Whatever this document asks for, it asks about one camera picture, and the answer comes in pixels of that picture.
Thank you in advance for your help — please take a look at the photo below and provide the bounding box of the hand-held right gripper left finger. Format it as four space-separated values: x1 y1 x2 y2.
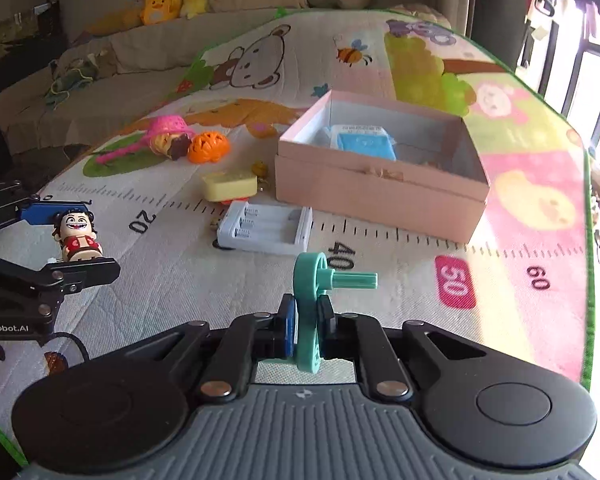
130 294 297 405

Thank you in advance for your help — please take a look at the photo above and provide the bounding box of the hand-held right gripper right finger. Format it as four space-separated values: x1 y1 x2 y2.
316 294 487 397

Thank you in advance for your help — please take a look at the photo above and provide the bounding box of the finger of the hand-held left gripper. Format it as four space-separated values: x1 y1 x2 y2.
0 250 122 312
0 180 92 239

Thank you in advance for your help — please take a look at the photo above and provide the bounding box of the teal plastic gear toy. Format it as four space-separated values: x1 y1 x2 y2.
292 251 380 374

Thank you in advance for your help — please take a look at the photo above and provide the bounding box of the laughing cartoon figurine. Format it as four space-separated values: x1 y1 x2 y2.
50 208 104 264

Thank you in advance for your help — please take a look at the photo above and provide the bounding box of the pink cardboard box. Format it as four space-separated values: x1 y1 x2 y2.
273 89 491 245

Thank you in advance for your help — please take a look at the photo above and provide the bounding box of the white battery charger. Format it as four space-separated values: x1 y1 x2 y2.
212 200 314 257

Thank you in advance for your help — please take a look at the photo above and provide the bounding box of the printed cartoon play mat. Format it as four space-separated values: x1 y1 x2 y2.
0 7 593 466

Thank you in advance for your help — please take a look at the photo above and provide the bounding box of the green knitted cloth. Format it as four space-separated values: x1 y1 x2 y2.
46 51 102 107

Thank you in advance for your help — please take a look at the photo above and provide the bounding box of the pink hat doll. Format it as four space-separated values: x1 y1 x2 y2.
95 115 194 165

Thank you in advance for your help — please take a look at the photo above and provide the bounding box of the yellow plastic case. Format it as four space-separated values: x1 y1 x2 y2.
201 170 259 205

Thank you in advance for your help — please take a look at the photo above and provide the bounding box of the beige sofa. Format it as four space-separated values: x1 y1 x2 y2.
0 0 461 156

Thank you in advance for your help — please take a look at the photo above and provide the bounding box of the orange toy helmet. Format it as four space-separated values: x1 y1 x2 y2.
187 131 231 165

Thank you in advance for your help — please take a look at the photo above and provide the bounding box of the blue wrapped packet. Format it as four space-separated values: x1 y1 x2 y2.
324 123 399 161

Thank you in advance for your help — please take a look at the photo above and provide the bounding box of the yellow duck plush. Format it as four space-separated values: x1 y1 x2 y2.
139 0 187 27

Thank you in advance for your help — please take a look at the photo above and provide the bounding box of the yellow star plush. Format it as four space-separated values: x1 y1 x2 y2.
179 0 210 20

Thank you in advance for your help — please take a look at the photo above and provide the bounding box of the grey curtain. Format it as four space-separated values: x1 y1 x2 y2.
457 0 533 68

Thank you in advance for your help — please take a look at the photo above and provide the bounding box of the black cable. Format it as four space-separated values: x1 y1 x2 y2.
44 331 92 362

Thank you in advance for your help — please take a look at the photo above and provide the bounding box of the small orange keychain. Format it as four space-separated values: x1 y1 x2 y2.
252 161 271 194

